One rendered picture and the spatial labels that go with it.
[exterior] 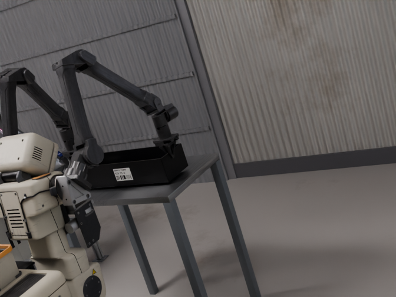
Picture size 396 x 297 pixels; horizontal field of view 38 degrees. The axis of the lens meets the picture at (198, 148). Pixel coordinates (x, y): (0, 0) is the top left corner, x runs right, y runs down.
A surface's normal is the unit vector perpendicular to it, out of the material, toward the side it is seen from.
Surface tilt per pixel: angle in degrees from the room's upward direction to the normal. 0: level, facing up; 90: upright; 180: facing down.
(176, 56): 90
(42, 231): 90
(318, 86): 90
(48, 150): 90
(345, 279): 0
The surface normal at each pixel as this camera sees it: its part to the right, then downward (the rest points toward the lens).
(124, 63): -0.44, 0.38
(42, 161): 0.83, -0.09
